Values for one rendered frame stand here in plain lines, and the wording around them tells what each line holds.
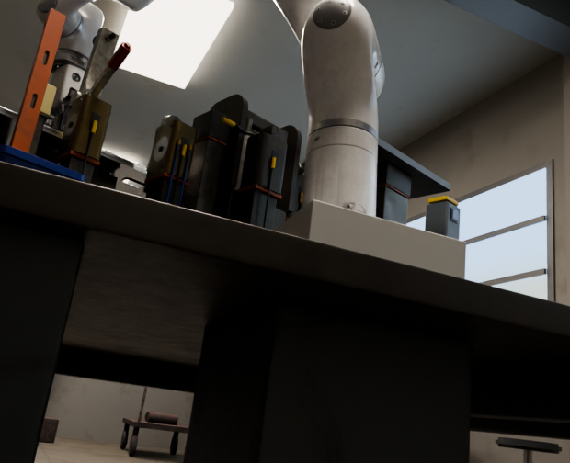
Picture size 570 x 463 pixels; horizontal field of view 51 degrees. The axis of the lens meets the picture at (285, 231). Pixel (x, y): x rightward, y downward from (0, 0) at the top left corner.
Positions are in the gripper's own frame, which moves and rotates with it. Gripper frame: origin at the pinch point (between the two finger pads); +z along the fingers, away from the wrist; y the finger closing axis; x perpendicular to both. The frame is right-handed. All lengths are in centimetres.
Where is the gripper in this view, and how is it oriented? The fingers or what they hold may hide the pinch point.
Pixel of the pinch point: (51, 136)
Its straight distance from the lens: 136.3
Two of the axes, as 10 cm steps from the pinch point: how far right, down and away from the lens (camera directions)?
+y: -7.0, 1.4, 7.0
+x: -7.1, -3.0, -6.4
